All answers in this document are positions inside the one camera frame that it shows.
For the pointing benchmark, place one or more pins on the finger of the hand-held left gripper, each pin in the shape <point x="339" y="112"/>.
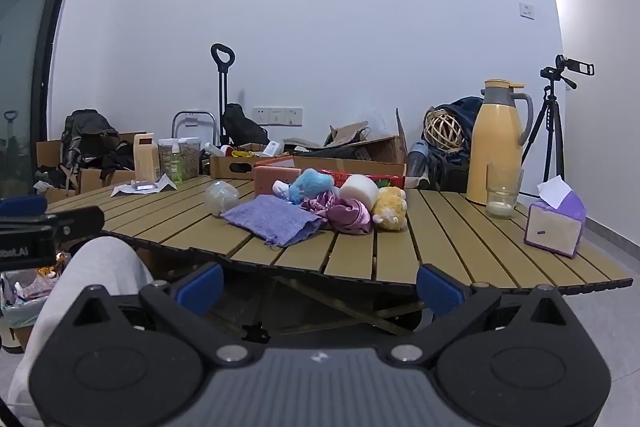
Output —
<point x="20" y="206"/>
<point x="80" y="222"/>

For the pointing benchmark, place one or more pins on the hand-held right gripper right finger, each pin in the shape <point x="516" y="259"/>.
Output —
<point x="440" y="288"/>

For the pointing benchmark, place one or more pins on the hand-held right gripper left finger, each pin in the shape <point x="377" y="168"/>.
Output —
<point x="199" y="283"/>

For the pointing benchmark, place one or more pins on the clear plastic bag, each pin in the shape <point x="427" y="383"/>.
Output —
<point x="222" y="198"/>

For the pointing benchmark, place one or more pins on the yellow plush toy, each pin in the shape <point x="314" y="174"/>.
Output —
<point x="390" y="207"/>

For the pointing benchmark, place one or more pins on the purple knit cloth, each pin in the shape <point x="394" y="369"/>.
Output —
<point x="272" y="217"/>

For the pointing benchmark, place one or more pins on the purple satin cloth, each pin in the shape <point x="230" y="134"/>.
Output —
<point x="352" y="214"/>

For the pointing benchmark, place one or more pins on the white foam sponge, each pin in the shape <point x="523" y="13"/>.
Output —
<point x="359" y="192"/>

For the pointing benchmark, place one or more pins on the red cardboard box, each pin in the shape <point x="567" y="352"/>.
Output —
<point x="370" y="172"/>

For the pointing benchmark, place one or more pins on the pink satin scrunchie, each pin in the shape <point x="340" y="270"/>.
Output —
<point x="320" y="202"/>

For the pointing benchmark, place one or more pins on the blue plush toy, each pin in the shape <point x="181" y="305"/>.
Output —
<point x="312" y="182"/>

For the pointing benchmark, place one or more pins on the person's grey trouser leg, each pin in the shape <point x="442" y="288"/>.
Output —
<point x="95" y="277"/>

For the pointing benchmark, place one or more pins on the trash bin with liner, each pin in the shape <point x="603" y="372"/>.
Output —
<point x="25" y="302"/>

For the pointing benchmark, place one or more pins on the white paper leaflet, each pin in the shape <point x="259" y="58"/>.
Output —
<point x="150" y="187"/>

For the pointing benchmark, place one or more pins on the dark backpack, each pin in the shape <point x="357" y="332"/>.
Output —
<point x="85" y="132"/>

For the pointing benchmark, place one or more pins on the light wooden box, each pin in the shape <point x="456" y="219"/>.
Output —
<point x="146" y="159"/>

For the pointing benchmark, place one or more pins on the clear food jar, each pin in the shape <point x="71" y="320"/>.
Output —
<point x="164" y="157"/>
<point x="191" y="159"/>

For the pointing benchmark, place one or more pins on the green plastic bottle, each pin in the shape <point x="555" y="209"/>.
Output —
<point x="175" y="167"/>

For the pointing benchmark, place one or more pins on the clear drinking glass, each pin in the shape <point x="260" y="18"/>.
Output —
<point x="504" y="197"/>

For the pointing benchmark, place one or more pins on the brick-coloured foam block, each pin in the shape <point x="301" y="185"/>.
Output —
<point x="267" y="182"/>

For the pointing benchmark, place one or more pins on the purple tissue box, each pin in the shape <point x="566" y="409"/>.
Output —
<point x="555" y="227"/>

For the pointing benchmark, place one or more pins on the plastic water bottle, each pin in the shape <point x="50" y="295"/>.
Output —
<point x="417" y="159"/>

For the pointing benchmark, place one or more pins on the white bottle with red cap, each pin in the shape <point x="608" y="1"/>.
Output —
<point x="214" y="150"/>

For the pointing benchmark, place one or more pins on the yellow packet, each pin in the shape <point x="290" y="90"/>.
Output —
<point x="242" y="153"/>

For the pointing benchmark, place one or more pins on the large open cardboard box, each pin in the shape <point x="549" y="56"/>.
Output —
<point x="385" y="152"/>

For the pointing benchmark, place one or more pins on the glass door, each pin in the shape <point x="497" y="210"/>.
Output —
<point x="25" y="57"/>

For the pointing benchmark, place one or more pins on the metal folding stool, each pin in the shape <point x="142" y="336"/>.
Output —
<point x="192" y="119"/>

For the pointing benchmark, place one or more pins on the white carton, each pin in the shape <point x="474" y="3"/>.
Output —
<point x="274" y="148"/>

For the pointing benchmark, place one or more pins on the yellow thermos jug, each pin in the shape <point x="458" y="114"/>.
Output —
<point x="492" y="142"/>

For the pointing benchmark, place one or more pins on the wicker ball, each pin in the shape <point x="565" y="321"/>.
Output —
<point x="444" y="131"/>

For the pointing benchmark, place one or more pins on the black cloth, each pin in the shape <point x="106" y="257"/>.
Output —
<point x="330" y="151"/>

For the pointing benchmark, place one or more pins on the dark blue cloth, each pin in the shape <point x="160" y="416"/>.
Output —
<point x="470" y="112"/>

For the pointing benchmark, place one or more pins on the brown paper bag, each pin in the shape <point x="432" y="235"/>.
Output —
<point x="347" y="133"/>

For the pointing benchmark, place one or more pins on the black tripod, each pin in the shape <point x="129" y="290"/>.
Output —
<point x="549" y="122"/>

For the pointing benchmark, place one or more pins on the wooden table leg frame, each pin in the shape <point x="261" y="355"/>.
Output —
<point x="350" y="307"/>

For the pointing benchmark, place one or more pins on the white wall socket row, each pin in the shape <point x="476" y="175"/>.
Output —
<point x="277" y="116"/>

